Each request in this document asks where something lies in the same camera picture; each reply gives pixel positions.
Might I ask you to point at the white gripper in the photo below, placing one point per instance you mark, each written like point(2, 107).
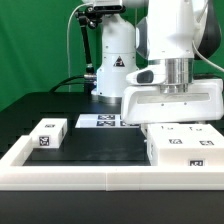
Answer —
point(144, 103)

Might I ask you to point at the white door panel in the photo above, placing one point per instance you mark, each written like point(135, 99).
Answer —
point(203, 135)
point(168, 135)

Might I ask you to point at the white cabinet body box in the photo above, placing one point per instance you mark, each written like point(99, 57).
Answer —
point(191, 155)

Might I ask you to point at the small white cabinet block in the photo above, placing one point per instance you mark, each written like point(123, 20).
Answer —
point(49, 133)

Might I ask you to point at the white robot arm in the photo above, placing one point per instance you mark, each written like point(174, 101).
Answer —
point(171, 37)

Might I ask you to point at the white flat base plate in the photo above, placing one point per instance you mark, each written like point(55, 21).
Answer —
point(102, 121)

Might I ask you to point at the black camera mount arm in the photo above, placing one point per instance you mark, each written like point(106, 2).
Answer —
point(87, 19)

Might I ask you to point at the black camera on mount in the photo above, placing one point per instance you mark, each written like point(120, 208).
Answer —
point(108, 6)

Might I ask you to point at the white U-shaped frame wall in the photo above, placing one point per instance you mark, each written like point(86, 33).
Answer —
point(15, 175)

